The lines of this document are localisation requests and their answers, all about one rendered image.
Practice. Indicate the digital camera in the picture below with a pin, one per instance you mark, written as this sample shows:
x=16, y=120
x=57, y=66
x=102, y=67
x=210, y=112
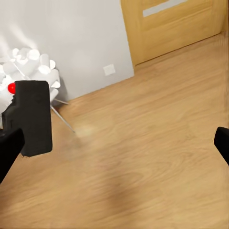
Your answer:
x=31, y=111

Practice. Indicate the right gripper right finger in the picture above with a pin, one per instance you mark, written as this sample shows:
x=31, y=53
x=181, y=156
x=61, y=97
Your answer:
x=221, y=141

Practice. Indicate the wall socket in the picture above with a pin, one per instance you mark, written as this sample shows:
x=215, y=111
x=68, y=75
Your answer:
x=110, y=69

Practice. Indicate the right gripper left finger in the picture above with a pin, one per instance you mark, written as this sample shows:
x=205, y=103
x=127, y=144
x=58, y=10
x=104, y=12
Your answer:
x=11, y=143

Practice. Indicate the door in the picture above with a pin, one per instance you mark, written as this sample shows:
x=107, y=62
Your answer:
x=157, y=27

